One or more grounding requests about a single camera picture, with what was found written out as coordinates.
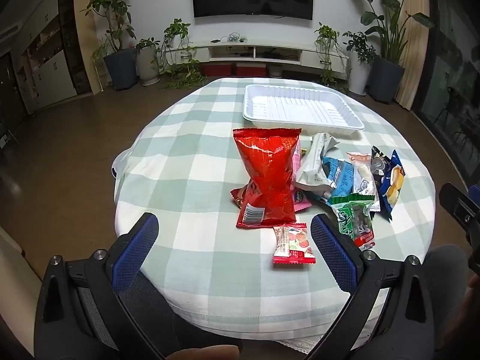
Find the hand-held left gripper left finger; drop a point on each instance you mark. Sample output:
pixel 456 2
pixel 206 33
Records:
pixel 137 247

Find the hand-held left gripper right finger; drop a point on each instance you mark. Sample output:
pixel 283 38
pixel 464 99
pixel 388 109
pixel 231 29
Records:
pixel 333 251

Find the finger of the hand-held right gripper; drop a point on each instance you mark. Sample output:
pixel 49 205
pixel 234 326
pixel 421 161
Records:
pixel 474 253
pixel 459 210

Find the red white strawberry packet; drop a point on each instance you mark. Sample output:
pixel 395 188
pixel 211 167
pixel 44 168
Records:
pixel 294 243

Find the green snack packet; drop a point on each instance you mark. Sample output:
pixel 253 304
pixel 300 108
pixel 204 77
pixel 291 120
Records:
pixel 352 213

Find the dark blue chips packet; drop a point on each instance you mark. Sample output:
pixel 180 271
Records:
pixel 392 187

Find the black snack packet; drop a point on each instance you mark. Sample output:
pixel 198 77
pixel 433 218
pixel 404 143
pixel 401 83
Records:
pixel 378 165

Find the white slim snack packet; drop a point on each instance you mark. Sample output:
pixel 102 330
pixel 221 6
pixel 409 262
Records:
pixel 362 161

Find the large red snack bag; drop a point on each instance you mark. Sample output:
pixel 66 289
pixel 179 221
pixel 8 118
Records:
pixel 268 172

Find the white plastic tray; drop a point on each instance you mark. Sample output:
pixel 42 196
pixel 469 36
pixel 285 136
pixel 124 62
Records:
pixel 296 107

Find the person's left hand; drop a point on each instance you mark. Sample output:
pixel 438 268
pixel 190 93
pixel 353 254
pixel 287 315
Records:
pixel 206 353

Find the person's right leg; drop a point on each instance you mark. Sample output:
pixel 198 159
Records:
pixel 446 277

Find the pink snack packet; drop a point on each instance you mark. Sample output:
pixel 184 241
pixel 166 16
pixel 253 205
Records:
pixel 300 200

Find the light blue snack packet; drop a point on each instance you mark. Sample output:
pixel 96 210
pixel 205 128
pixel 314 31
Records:
pixel 345 176

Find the silver white snack packet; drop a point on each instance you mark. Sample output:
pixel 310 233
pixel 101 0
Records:
pixel 313 165

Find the green checkered tablecloth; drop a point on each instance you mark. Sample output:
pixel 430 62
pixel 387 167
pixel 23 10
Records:
pixel 187 157

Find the small yellow green candy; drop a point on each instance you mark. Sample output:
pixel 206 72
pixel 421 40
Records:
pixel 304 151

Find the glass balcony door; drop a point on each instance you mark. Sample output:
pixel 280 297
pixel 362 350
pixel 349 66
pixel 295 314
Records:
pixel 450 82

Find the broad-leaf plant in dark pot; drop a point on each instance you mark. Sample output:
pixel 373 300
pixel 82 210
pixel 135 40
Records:
pixel 386 78

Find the bushy plant in white pot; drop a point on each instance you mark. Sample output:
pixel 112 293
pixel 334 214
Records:
pixel 360 78

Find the beige curtain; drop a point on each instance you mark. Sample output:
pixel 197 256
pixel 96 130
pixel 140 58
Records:
pixel 414 45

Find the leafy tree in dark pot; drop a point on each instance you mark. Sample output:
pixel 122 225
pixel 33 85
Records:
pixel 120 69

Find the small plant in white pot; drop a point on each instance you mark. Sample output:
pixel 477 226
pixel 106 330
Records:
pixel 147 65

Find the small grey pot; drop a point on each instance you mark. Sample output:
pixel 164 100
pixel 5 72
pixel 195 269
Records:
pixel 275 71

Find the red storage box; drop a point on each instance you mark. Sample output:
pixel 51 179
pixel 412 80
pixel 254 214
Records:
pixel 217 70
pixel 251 70

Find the white television stand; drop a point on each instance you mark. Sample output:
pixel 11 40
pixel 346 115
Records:
pixel 285 43

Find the trailing vine plant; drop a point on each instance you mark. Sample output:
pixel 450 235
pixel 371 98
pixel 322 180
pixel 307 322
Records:
pixel 326 35
pixel 180 32

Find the white wall cabinet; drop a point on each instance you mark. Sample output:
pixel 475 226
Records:
pixel 48 71

